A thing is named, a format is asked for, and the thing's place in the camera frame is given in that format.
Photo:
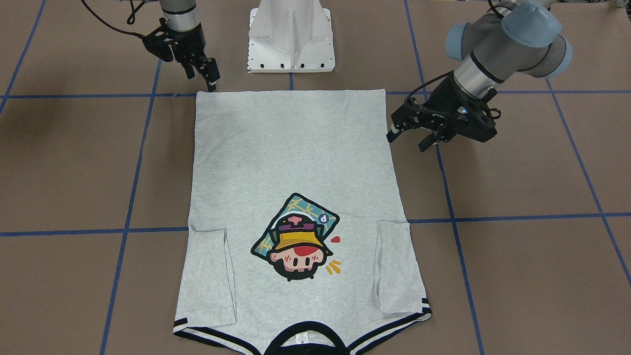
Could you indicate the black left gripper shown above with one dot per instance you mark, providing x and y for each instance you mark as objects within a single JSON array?
[{"x": 446, "y": 100}]

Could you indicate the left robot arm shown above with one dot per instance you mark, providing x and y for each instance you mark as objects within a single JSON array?
[{"x": 513, "y": 36}]

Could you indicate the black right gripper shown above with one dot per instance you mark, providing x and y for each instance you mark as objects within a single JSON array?
[{"x": 190, "y": 40}]

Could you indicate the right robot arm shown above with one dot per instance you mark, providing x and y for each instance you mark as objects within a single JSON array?
[{"x": 182, "y": 15}]

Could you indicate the grey cartoon print t-shirt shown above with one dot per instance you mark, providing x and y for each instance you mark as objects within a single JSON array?
[{"x": 297, "y": 239}]

